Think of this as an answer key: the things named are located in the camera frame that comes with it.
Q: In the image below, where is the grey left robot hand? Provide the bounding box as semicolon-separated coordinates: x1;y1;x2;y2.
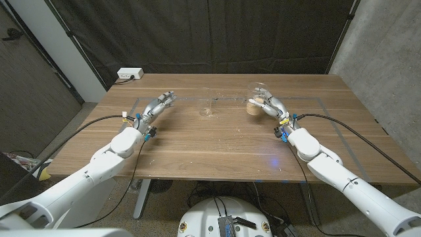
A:
133;91;178;136

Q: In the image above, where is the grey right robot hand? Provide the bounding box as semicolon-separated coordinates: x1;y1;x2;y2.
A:
252;88;299;140

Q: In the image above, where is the brown granulated sugar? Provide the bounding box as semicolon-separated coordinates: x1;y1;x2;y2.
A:
246;97;266;116

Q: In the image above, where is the large clear plastic cup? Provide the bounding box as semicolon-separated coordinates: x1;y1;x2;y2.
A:
246;82;272;117

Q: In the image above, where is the small clear plastic cup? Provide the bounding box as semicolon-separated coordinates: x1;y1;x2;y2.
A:
198;87;214;117

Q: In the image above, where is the white power strip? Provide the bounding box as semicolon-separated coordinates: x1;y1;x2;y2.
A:
116;67;145;80

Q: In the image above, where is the black round floor fan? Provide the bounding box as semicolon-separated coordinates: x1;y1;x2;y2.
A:
149;179;174;194

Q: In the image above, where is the grey metal table leg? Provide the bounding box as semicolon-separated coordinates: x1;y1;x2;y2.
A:
133;179;152;220
301;183;320;226

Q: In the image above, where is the black backdrop curtain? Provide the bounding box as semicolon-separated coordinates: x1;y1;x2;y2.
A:
44;0;361;90

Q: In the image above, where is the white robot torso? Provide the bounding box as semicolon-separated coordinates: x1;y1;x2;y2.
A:
177;196;273;237

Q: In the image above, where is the yellow and black object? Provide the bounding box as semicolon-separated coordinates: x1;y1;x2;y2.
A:
36;160;53;182

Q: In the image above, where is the grey ribbed electronics box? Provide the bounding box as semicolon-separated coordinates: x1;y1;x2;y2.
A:
218;215;236;237

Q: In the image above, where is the crumpled patterned cloth pile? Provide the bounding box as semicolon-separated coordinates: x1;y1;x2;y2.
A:
3;151;42;172

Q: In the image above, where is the dark box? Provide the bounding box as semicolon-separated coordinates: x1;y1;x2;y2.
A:
0;153;43;205

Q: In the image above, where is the black power strip cable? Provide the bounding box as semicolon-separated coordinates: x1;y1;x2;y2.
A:
113;75;136;86

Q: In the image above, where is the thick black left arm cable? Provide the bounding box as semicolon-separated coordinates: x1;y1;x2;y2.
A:
0;114;136;200

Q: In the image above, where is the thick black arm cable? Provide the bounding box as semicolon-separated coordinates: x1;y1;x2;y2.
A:
0;114;136;200
295;113;421;186

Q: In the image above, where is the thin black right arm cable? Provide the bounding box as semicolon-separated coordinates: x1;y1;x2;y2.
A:
284;140;364;237

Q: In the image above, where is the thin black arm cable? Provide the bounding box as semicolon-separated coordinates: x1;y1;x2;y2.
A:
284;140;364;237
74;140;147;228

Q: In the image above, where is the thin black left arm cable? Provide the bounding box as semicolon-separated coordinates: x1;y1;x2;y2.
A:
74;140;147;228

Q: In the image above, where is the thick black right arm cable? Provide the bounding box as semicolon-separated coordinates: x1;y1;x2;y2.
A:
295;113;421;186

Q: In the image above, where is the black door handle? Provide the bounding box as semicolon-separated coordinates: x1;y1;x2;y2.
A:
1;28;24;42

